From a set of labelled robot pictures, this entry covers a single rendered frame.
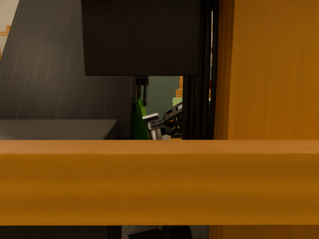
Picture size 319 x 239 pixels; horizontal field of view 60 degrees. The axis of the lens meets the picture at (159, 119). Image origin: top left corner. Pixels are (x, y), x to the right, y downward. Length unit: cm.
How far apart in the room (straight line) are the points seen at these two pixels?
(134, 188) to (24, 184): 12
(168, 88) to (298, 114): 600
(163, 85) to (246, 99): 602
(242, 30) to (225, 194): 19
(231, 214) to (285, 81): 17
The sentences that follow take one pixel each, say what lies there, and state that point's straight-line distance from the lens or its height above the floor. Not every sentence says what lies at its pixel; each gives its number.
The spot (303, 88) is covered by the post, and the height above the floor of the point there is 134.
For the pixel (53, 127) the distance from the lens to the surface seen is 60.
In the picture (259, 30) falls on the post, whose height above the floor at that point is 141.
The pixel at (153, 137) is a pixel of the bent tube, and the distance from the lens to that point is 66.
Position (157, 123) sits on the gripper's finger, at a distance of 66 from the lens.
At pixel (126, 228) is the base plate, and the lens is 86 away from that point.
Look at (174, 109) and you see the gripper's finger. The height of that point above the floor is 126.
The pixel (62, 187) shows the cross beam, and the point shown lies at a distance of 33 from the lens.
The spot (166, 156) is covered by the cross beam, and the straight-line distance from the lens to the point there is 30.
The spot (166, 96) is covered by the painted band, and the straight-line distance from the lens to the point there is 637.
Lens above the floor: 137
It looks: 12 degrees down
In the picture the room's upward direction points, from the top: straight up
